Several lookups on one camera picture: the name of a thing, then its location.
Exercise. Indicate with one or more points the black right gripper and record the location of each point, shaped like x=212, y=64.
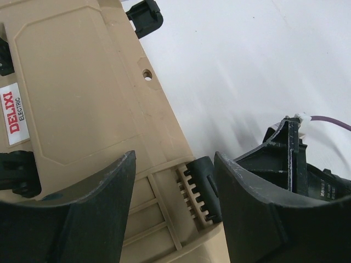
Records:
x=281, y=160

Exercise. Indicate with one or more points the tan plastic tool box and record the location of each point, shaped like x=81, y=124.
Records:
x=77, y=92

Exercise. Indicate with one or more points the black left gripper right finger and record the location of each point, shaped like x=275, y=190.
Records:
x=266, y=223

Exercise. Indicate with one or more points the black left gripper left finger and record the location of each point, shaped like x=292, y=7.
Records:
x=85, y=222

